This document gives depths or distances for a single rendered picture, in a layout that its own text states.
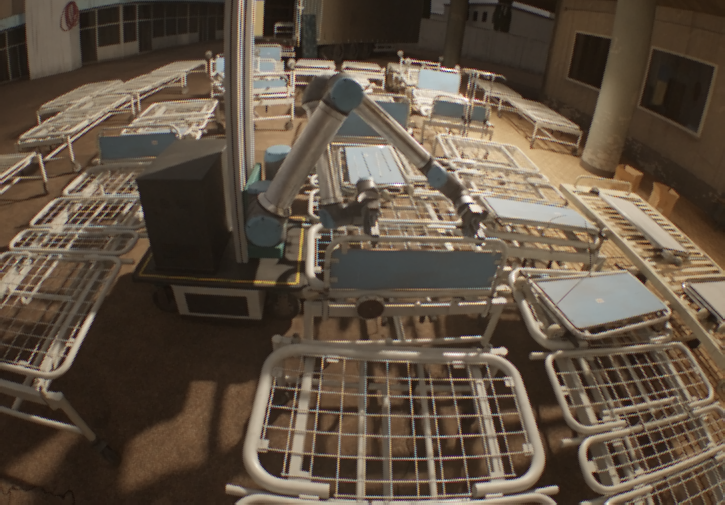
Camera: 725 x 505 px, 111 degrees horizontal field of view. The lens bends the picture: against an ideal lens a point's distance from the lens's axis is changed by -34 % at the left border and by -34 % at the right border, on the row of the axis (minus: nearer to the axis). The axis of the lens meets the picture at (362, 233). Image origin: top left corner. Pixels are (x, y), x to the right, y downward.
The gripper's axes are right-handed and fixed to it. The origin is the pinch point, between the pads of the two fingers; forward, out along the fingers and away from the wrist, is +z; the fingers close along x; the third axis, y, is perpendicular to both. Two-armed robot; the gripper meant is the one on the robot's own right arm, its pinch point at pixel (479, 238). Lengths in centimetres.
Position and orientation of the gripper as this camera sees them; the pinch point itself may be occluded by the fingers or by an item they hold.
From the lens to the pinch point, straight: 147.8
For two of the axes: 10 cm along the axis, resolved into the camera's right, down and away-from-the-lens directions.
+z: 0.8, 6.7, -7.4
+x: 1.1, -7.4, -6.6
